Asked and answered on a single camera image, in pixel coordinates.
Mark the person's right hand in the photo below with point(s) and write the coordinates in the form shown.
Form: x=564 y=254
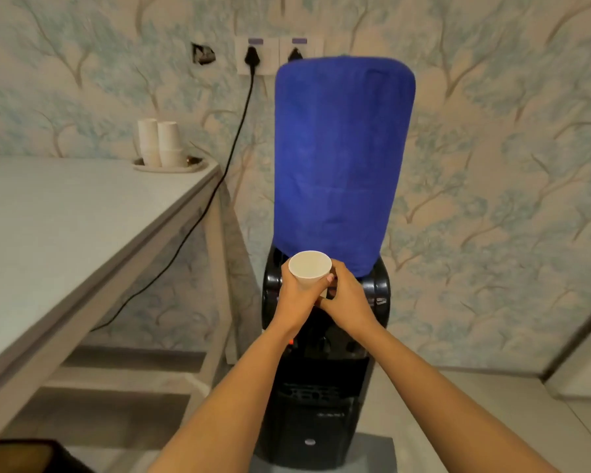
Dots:
x=352 y=307

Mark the person's left hand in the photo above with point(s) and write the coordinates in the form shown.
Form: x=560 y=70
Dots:
x=291 y=310

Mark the person's right thumb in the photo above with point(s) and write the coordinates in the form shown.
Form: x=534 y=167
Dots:
x=327 y=303

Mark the person's left thumb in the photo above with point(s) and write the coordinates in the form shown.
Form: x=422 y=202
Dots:
x=286 y=278

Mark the white paper cup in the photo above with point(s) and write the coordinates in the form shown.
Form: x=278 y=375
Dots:
x=309 y=268

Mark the person's right forearm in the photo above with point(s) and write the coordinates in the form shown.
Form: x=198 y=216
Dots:
x=438 y=408

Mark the person's left forearm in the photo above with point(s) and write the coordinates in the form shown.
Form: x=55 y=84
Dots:
x=236 y=403

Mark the black water dispenser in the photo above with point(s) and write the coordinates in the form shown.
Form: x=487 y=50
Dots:
x=320 y=398

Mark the blue water bottle cover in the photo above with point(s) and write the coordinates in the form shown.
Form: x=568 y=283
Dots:
x=342 y=157

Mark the white round tray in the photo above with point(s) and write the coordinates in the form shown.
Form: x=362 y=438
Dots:
x=197 y=164

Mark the stack of white paper cups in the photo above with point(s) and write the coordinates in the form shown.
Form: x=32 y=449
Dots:
x=147 y=140
x=170 y=142

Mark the white table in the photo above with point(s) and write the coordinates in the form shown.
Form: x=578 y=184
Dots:
x=79 y=251

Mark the black power plug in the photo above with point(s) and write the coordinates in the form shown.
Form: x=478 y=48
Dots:
x=252 y=56
x=295 y=54

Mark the white wall socket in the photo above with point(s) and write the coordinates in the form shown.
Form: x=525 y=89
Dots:
x=311 y=48
x=268 y=56

